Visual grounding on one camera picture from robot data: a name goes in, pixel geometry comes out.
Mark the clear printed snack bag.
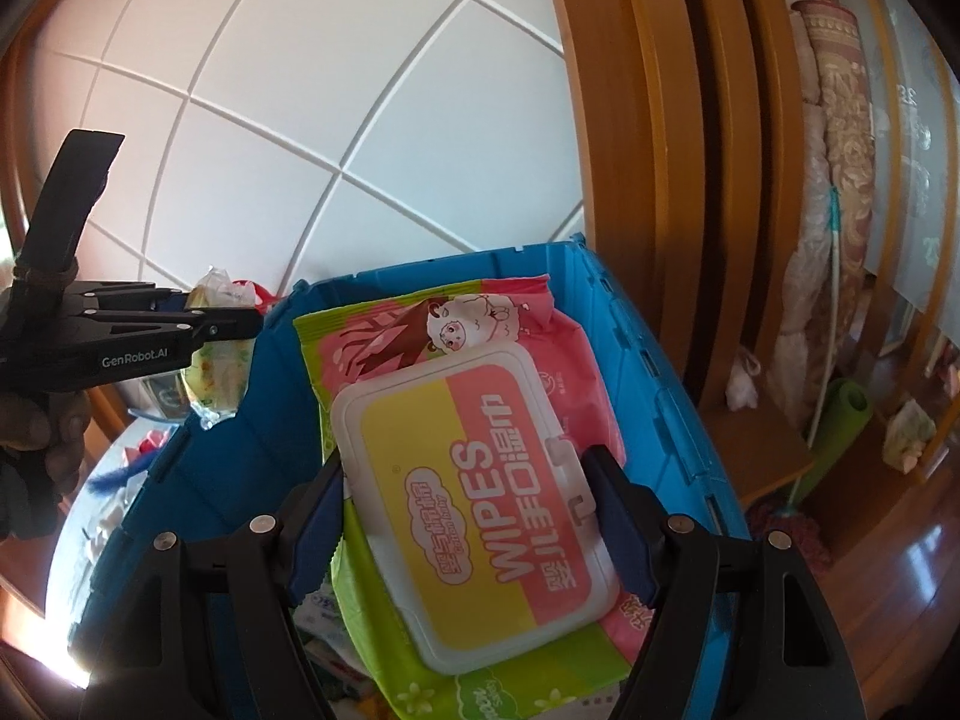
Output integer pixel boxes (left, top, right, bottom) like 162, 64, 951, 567
180, 264, 260, 432

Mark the blue plastic crate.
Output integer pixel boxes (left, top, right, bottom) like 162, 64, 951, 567
67, 234, 755, 720

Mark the pink green wipes pack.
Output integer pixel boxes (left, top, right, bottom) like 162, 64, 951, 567
292, 275, 661, 720

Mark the cream crumpled cloth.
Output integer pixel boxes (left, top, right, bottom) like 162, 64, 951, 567
881, 399, 938, 473

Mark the white cloth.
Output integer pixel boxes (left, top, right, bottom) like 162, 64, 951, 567
724, 349, 762, 413

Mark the mop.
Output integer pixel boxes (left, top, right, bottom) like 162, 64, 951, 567
746, 184, 845, 571

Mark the wooden nightstand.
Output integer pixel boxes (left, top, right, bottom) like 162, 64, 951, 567
705, 405, 818, 515

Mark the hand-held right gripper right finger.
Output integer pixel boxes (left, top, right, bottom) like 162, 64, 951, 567
581, 444, 856, 720

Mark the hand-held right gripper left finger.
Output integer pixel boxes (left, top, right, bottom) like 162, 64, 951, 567
71, 454, 353, 720

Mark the green rolled mat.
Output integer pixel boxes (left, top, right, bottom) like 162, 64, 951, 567
787, 379, 875, 507

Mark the white printed packet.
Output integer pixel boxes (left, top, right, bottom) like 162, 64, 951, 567
296, 585, 380, 698

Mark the person's left hand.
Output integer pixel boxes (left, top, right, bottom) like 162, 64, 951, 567
0, 388, 92, 500

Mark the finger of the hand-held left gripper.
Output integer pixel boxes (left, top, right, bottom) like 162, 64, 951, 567
184, 309, 263, 347
152, 286, 226, 314

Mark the wooden headboard frame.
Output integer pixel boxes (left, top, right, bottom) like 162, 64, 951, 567
0, 0, 796, 616

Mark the rolled patterned carpet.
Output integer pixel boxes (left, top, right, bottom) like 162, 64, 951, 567
776, 0, 878, 346

